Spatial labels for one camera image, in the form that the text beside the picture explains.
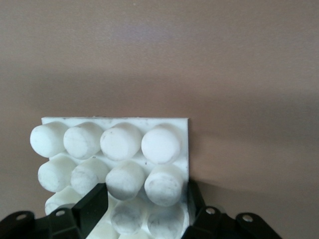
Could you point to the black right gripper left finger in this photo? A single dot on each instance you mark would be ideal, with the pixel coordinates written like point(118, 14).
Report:
point(92, 206)

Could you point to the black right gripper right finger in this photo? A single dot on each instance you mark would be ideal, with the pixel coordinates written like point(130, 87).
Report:
point(199, 214)

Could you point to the white studded base plate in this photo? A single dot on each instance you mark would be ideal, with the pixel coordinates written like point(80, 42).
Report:
point(162, 142)

